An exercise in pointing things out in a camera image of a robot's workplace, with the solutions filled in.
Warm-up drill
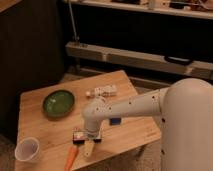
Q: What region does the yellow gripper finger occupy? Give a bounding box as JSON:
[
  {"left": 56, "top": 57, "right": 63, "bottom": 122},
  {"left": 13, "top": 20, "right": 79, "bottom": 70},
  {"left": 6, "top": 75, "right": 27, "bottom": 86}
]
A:
[{"left": 84, "top": 139, "right": 95, "bottom": 157}]

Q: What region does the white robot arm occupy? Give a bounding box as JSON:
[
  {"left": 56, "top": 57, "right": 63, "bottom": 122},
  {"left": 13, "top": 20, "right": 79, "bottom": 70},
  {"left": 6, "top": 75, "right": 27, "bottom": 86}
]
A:
[{"left": 82, "top": 78, "right": 213, "bottom": 171}]

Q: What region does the translucent ceramic cup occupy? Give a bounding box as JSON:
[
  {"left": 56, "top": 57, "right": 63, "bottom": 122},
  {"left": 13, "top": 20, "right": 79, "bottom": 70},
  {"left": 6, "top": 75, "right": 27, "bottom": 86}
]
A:
[{"left": 15, "top": 137, "right": 40, "bottom": 163}]

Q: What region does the orange carrot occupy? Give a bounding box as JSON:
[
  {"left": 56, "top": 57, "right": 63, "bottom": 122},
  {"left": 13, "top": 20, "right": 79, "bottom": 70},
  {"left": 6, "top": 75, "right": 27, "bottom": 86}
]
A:
[{"left": 64, "top": 145, "right": 78, "bottom": 171}]

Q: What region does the blue block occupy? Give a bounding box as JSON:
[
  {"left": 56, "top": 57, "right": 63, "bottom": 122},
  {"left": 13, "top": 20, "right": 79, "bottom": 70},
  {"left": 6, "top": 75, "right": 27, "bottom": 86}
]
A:
[{"left": 110, "top": 118, "right": 121, "bottom": 125}]

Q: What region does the wooden table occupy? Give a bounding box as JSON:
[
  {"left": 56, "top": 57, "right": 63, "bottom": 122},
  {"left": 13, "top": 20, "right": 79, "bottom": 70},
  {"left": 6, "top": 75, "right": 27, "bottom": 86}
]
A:
[{"left": 15, "top": 70, "right": 161, "bottom": 171}]

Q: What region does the green bowl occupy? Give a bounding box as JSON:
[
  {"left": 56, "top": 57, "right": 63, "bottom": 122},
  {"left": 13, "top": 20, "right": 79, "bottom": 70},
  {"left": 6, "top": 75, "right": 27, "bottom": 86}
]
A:
[{"left": 42, "top": 90, "right": 75, "bottom": 118}]

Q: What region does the metal stand pole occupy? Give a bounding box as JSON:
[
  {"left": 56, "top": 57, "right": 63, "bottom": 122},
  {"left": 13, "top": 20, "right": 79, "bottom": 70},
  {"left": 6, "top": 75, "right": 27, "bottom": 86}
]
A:
[{"left": 68, "top": 0, "right": 80, "bottom": 45}]

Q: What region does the wooden shelf beam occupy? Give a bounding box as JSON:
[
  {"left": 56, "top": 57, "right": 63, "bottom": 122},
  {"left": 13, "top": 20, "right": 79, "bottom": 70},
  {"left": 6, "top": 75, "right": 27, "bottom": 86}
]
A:
[{"left": 66, "top": 42, "right": 213, "bottom": 80}]

